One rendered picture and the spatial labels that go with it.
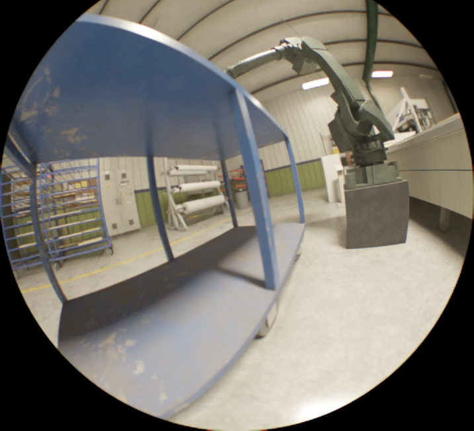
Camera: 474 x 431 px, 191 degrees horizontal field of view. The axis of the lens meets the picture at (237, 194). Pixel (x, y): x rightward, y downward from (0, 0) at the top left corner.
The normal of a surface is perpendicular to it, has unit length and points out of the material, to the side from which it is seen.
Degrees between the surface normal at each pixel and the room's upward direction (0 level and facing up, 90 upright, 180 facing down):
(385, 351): 0
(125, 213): 90
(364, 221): 90
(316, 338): 0
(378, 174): 90
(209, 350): 0
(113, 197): 90
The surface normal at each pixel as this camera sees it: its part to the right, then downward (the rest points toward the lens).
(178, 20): 0.16, 0.99
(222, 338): -0.19, -0.98
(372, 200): -0.66, 0.15
